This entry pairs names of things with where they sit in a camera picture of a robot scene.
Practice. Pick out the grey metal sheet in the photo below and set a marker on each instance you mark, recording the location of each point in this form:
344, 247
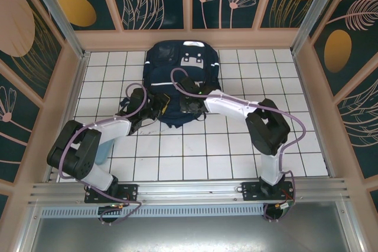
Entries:
189, 234

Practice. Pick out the gold oval feather wall panel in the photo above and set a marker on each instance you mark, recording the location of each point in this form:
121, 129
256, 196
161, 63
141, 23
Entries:
338, 51
76, 10

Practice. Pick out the navy blue backpack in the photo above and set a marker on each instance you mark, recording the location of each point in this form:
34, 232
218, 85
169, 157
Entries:
156, 78

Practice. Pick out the feather outline wall panel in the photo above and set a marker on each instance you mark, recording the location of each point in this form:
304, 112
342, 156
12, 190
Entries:
360, 122

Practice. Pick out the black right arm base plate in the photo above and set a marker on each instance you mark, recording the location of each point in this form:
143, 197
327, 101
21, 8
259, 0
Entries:
251, 193

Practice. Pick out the aluminium side rail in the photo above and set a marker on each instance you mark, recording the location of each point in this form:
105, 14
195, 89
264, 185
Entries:
71, 101
313, 116

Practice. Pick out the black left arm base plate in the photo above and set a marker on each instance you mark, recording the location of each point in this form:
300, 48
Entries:
130, 191

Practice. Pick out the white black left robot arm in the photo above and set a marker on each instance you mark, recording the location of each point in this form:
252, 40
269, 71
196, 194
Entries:
109, 129

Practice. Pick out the blue pencil case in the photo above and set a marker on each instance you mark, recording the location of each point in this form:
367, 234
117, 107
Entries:
103, 154

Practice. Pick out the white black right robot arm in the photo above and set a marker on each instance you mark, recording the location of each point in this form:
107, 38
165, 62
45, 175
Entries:
230, 104

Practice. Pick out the black gold wall art panels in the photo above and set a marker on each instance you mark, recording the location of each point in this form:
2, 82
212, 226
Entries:
14, 22

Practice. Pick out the aluminium mounting rail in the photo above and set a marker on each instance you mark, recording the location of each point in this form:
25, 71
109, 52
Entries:
189, 190

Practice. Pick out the aluminium corner post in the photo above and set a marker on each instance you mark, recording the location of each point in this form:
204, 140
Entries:
58, 13
314, 13

